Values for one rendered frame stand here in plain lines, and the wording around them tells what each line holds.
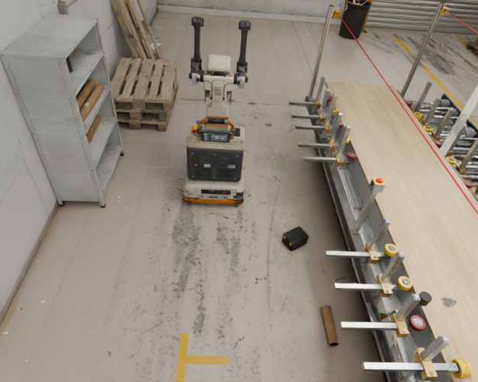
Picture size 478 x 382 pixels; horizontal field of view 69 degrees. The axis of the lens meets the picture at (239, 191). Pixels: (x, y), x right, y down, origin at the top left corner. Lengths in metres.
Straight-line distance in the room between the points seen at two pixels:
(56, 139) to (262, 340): 2.37
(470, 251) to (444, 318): 0.62
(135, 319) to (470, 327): 2.25
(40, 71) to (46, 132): 0.55
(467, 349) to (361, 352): 0.98
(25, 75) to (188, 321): 2.23
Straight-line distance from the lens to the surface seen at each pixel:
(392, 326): 2.23
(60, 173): 3.62
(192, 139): 3.22
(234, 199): 3.59
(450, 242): 2.77
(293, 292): 3.15
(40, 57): 3.01
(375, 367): 1.96
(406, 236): 2.63
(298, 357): 2.92
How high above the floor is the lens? 2.65
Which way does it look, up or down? 43 degrees down
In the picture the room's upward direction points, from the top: 6 degrees clockwise
